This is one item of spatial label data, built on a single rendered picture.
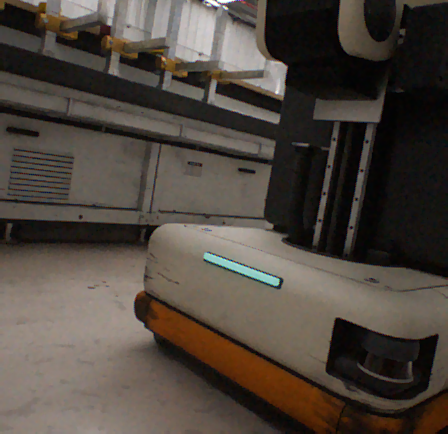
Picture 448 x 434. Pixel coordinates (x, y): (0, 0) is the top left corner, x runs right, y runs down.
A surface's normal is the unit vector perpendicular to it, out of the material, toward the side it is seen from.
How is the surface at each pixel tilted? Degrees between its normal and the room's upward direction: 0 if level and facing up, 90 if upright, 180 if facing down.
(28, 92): 90
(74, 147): 90
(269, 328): 90
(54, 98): 90
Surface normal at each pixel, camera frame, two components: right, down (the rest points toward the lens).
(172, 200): 0.68, 0.17
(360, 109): -0.72, -0.07
